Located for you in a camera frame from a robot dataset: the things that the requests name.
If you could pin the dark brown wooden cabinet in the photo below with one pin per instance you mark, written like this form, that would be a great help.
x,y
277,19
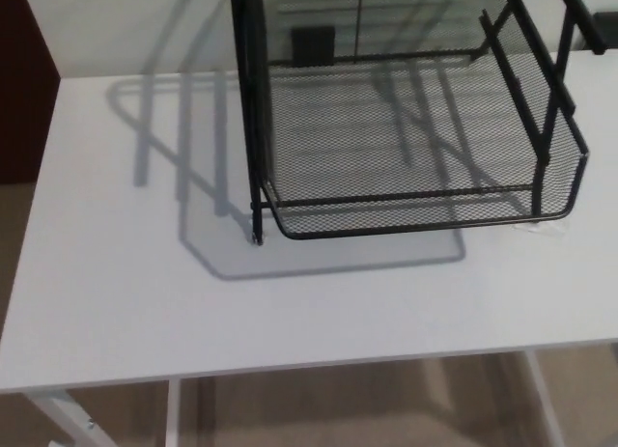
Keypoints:
x,y
21,80

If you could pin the dark grey box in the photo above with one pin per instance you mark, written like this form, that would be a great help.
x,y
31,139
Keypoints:
x,y
607,29

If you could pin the black metal file rack frame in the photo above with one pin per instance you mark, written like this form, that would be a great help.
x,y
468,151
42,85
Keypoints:
x,y
254,152

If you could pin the black square wall socket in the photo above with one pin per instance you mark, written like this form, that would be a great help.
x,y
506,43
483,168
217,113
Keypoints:
x,y
313,45

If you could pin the white metal desk frame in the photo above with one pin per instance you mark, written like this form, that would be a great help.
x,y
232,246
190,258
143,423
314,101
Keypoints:
x,y
55,413

